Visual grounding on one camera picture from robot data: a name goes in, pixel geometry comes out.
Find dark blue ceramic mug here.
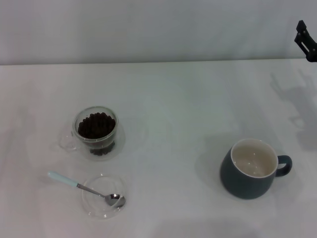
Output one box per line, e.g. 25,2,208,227
219,138,293,200

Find spoon with light blue handle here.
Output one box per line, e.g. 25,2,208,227
47,170,126,208

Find roasted coffee beans pile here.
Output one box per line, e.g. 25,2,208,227
77,112,116,140

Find clear glass saucer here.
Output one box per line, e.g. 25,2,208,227
57,122,126,162

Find clear glass lid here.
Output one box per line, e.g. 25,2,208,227
81,173,128,220

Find clear double-wall glass cup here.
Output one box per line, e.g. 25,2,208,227
58,106,119,157

